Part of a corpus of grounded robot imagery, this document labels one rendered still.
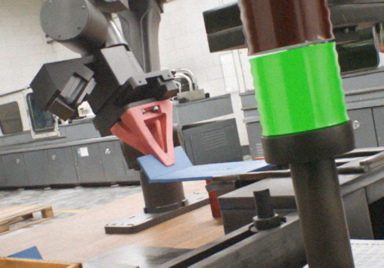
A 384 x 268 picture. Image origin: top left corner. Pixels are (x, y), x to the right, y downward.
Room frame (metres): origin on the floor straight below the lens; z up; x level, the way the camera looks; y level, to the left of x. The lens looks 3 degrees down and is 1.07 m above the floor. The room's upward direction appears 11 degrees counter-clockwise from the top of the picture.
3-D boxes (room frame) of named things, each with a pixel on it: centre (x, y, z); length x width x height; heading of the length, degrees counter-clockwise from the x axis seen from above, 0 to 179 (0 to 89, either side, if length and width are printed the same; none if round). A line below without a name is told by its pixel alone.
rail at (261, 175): (0.55, -0.08, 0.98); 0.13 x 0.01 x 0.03; 46
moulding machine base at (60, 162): (9.76, 1.65, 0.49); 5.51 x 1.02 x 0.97; 43
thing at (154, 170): (0.68, -0.01, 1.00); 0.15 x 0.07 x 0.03; 45
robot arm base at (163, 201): (0.95, 0.06, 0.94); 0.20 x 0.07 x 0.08; 136
